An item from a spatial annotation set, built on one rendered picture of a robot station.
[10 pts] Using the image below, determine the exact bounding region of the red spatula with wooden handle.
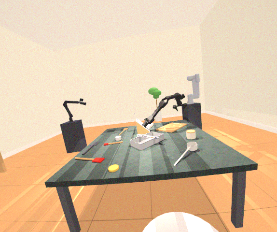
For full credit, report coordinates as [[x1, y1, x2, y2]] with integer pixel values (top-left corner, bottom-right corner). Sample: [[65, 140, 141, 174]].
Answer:
[[75, 157, 105, 163]]

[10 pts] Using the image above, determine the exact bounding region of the white measuring scoop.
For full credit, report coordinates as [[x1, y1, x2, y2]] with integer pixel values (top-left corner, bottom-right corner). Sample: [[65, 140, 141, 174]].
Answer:
[[174, 142, 197, 166]]

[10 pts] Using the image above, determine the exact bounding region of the yellow round disc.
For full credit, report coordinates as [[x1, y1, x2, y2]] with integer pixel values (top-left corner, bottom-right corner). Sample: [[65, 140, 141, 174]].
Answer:
[[108, 164, 119, 173]]

